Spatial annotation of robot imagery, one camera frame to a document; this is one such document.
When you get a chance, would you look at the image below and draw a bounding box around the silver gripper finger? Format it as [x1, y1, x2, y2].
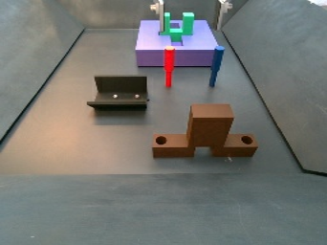
[216, 0, 232, 31]
[149, 0, 164, 32]

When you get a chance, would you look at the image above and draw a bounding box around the brown T-shaped block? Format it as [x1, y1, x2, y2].
[152, 104, 257, 158]

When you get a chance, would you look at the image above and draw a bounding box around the purple board with slot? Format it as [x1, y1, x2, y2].
[134, 20, 217, 67]

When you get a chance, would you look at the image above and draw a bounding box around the green U-shaped block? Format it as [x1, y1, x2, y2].
[160, 12, 194, 42]

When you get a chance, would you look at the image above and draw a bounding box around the blue peg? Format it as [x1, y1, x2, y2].
[209, 46, 224, 87]

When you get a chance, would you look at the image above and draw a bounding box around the red peg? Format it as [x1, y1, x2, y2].
[164, 46, 174, 87]

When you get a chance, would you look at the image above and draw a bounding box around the black angle bracket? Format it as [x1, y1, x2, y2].
[86, 75, 148, 110]

